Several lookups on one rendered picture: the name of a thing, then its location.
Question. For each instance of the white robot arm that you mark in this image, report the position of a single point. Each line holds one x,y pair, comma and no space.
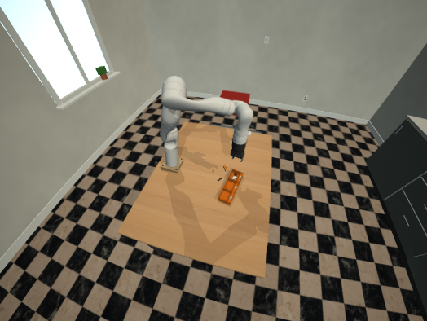
174,93

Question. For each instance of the orange rack of three bins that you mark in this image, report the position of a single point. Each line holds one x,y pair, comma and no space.
230,187

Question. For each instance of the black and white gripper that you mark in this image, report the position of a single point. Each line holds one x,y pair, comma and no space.
238,146

